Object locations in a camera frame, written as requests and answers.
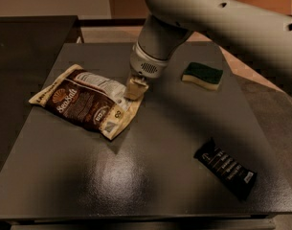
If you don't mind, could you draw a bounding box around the dark side cabinet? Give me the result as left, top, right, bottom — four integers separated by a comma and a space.
0, 15, 82, 172

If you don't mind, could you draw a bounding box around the green and yellow sponge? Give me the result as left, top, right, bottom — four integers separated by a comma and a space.
182, 62, 223, 91

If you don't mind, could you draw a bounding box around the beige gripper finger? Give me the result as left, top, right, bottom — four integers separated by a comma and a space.
124, 76, 148, 101

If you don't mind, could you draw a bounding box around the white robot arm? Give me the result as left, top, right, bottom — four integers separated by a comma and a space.
125, 0, 292, 100

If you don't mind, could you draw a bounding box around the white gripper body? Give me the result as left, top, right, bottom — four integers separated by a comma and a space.
130, 42, 168, 79

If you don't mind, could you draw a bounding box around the black rxbar chocolate bar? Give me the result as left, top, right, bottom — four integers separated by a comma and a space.
194, 138, 258, 200

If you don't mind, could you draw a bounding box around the brown sea salt chip bag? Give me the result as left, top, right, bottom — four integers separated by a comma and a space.
29, 64, 143, 140

